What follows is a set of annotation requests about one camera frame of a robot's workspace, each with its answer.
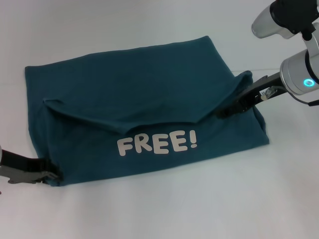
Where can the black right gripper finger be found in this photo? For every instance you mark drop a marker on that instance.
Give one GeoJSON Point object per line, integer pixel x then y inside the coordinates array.
{"type": "Point", "coordinates": [234, 108]}

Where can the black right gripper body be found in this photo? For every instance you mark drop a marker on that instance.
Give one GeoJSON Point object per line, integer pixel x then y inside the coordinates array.
{"type": "Point", "coordinates": [266, 87]}

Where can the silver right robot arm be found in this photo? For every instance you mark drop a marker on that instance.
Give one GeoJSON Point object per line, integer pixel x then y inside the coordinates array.
{"type": "Point", "coordinates": [304, 72]}

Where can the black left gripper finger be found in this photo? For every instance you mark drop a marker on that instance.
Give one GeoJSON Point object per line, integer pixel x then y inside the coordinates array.
{"type": "Point", "coordinates": [51, 171]}

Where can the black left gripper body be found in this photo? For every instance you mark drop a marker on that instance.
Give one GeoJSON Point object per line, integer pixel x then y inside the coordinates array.
{"type": "Point", "coordinates": [20, 169]}

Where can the teal blue shirt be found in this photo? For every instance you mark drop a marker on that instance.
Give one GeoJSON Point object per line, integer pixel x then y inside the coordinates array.
{"type": "Point", "coordinates": [137, 99]}

